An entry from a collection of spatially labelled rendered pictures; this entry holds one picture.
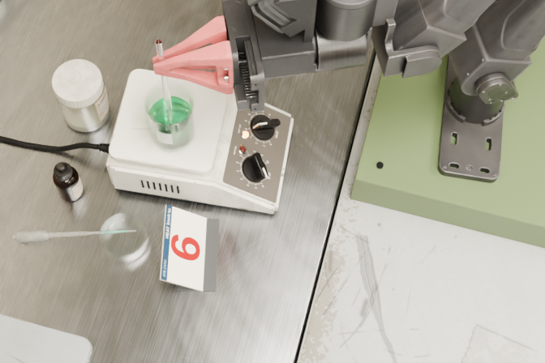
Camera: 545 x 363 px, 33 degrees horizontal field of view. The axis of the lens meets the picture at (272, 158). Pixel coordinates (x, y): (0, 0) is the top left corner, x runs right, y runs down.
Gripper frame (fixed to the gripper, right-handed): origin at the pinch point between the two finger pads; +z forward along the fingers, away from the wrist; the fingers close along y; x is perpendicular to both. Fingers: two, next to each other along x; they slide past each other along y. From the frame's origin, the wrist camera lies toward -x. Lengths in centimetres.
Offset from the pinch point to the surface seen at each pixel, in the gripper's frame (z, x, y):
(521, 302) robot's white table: -36.3, 26.0, 22.1
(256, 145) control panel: -9.3, 20.7, -0.4
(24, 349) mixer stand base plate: 19.6, 24.4, 18.2
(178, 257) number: 1.7, 22.8, 11.1
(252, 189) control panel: -7.9, 21.0, 5.0
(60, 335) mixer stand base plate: 15.7, 24.4, 17.3
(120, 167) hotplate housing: 6.6, 18.9, 0.7
